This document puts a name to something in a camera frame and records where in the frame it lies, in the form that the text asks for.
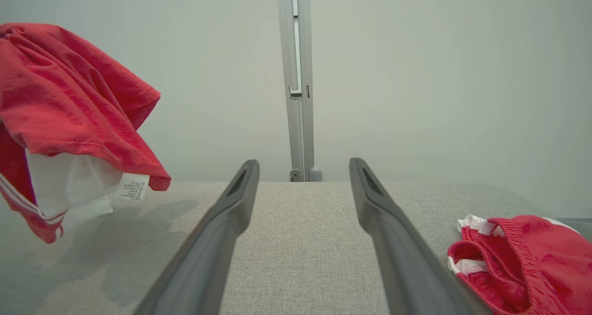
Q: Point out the grey fabric sofa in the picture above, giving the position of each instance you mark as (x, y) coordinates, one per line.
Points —
(300, 241)

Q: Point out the dark grey post bracket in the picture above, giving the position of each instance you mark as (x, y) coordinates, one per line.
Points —
(295, 176)

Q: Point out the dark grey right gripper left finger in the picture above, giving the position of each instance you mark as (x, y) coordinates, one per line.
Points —
(208, 259)

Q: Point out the red basketball jersey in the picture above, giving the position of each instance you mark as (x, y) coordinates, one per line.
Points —
(64, 97)

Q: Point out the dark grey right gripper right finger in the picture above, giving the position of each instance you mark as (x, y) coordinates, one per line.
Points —
(407, 264)

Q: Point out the red Bulls basketball shorts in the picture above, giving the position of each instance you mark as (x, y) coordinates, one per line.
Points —
(527, 268)

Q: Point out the grey metal partition post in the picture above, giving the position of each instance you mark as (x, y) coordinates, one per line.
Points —
(305, 51)

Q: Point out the grey rounded post cap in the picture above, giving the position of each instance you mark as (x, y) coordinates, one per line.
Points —
(316, 175)

